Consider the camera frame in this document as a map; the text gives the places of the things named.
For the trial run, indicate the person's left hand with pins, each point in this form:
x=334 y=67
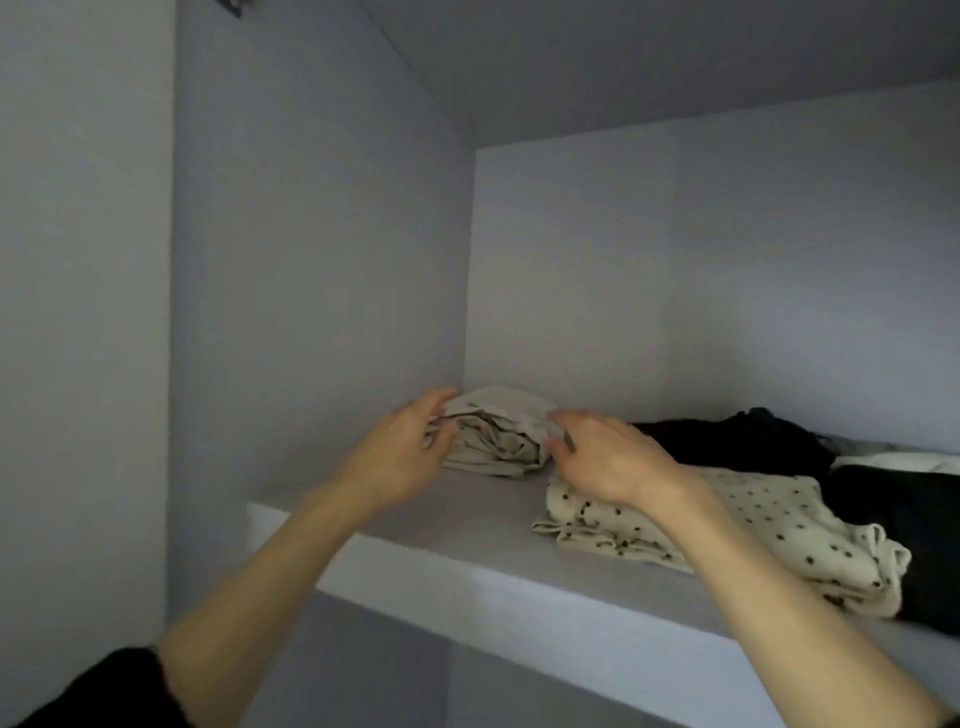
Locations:
x=398 y=450

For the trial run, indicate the person's right hand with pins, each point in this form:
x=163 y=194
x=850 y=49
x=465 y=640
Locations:
x=615 y=458

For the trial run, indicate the cream polka dot pants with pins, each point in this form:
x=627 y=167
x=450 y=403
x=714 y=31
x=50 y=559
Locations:
x=780 y=533

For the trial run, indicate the light grey wardrobe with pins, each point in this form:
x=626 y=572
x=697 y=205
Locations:
x=300 y=225

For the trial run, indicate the person's left forearm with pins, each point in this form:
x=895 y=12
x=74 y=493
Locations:
x=255 y=600

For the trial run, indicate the person's right forearm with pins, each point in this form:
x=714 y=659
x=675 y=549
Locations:
x=795 y=615

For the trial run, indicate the grey wardrobe shelf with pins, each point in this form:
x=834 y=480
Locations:
x=450 y=555

